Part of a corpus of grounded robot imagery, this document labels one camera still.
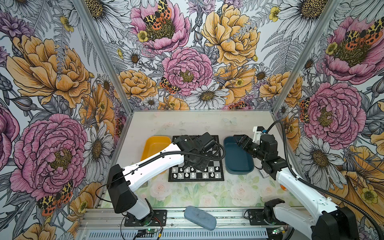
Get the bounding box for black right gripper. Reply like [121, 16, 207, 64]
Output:
[232, 134, 267, 162]

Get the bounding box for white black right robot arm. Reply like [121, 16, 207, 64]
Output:
[234, 127, 359, 240]

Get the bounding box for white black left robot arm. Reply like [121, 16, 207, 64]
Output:
[106, 133, 226, 223]

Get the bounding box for black white chessboard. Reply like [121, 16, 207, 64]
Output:
[168, 133, 225, 183]

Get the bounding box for teal plastic tray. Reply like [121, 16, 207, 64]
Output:
[224, 137, 255, 175]

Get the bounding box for yellow plastic tray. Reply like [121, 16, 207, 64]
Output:
[141, 136, 171, 161]

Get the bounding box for grey blue oval pouch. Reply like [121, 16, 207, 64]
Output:
[184, 206, 217, 231]

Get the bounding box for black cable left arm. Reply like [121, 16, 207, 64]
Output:
[95, 143, 226, 205]

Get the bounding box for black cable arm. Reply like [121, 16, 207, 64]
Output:
[265, 119, 384, 240]
[95, 143, 226, 205]

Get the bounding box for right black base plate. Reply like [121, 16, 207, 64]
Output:
[246, 209, 269, 226]

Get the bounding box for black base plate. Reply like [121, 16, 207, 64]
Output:
[246, 209, 269, 226]
[124, 209, 168, 227]

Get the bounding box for aluminium front rail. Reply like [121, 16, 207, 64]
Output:
[80, 206, 337, 230]

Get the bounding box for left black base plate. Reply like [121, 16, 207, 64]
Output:
[124, 209, 168, 227]

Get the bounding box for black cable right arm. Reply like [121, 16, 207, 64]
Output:
[265, 119, 384, 240]

